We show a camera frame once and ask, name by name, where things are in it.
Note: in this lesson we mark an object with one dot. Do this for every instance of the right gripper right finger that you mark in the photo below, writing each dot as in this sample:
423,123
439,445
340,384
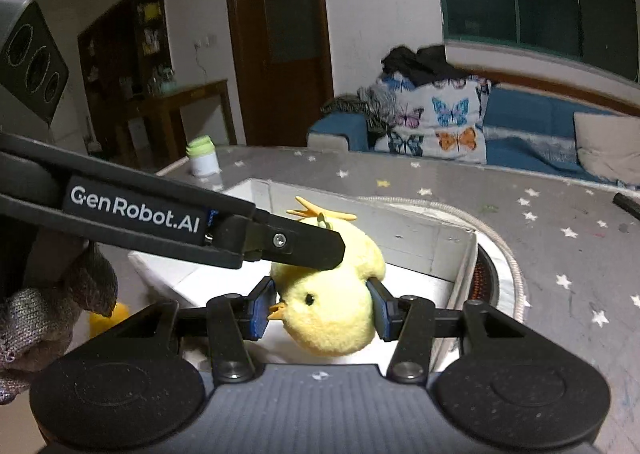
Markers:
386,312

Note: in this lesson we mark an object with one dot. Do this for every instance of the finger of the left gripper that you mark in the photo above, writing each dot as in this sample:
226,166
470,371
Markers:
278,240

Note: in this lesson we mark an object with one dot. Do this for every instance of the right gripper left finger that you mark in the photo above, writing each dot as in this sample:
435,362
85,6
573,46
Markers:
252,311

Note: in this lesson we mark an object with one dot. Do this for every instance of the yellow plush chick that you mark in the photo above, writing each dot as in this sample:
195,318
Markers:
329,313

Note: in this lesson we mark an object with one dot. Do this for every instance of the grey gloved hand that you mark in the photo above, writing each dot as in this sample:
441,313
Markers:
44,289

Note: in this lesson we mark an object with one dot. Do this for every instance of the grey cardboard box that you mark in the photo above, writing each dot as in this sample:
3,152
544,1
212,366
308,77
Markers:
422,256

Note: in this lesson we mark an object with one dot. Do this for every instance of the white jar green lid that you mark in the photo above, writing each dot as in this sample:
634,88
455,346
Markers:
202,156

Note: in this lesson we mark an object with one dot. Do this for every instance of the wooden side table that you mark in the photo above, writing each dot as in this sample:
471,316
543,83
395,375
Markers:
184,114

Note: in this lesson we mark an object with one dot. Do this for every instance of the yellow rubber duck left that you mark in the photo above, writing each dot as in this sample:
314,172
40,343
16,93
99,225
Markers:
99,324

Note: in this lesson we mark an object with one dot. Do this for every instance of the grey striped cloth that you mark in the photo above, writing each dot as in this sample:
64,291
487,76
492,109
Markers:
376,103

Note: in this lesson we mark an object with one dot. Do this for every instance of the butterfly print pillow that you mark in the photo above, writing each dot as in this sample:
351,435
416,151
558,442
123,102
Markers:
443,120

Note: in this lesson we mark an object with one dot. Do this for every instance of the blue sofa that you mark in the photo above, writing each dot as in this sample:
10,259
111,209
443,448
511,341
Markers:
522,130

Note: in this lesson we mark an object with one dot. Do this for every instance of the black clothes pile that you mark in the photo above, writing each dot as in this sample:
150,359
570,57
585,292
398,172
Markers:
426,65

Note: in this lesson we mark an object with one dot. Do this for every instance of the dark wooden door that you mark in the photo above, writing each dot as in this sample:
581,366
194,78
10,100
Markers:
282,64

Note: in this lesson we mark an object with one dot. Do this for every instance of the black stick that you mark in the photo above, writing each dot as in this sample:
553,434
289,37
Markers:
627,204

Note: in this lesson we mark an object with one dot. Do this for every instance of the beige cushion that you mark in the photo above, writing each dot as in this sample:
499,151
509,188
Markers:
608,146

